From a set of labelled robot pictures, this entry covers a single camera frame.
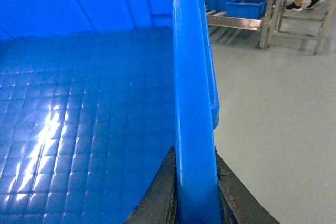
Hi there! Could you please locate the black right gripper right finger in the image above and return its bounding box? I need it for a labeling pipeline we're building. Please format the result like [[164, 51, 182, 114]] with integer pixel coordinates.
[[216, 153, 279, 223]]

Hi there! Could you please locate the large blue plastic crate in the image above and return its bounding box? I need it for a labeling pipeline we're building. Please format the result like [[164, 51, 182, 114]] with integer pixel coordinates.
[[1, 0, 222, 223]]

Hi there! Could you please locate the small blue bin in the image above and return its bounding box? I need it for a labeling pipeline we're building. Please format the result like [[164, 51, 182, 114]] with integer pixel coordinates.
[[205, 0, 231, 11]]

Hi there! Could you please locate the stainless steel roller shelf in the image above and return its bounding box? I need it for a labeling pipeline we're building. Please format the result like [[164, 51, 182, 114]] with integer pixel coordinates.
[[207, 0, 335, 55]]

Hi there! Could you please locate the blue bin with red parts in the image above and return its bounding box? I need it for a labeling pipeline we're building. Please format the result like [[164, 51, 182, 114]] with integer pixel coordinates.
[[226, 0, 268, 19]]

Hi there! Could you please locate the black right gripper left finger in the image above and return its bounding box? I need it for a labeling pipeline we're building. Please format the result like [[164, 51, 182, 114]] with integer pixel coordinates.
[[125, 146, 177, 223]]

